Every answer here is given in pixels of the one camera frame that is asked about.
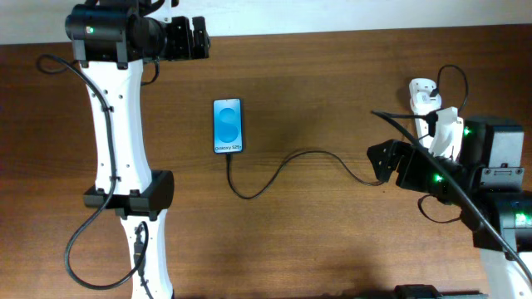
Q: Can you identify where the black USB charging cable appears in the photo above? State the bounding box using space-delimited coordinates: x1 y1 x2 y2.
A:
225 64 470 201

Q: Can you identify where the blue screen Galaxy smartphone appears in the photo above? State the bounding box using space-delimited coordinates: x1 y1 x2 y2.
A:
213 98 244 154

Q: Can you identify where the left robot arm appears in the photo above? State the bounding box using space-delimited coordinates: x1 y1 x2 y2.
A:
65 0 210 298

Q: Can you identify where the white USB charger plug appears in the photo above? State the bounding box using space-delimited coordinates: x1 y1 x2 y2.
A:
410 90 441 115

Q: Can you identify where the white power strip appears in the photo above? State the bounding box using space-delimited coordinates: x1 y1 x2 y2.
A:
408 78 441 148

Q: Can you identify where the black right camera cable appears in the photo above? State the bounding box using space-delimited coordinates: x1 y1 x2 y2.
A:
371 109 532 287

